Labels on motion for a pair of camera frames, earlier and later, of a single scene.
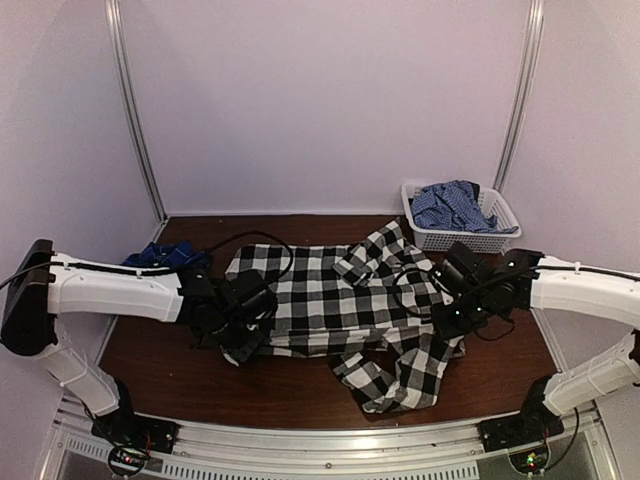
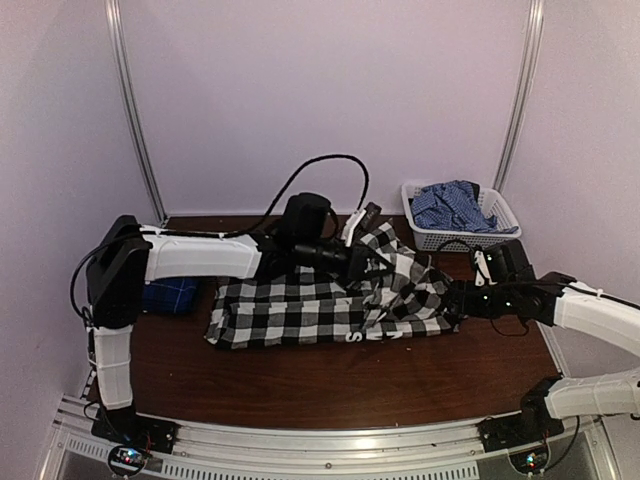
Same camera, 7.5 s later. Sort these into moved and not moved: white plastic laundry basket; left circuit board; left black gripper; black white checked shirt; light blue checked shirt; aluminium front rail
Moved: black white checked shirt; left black gripper
Not moved: light blue checked shirt; aluminium front rail; white plastic laundry basket; left circuit board
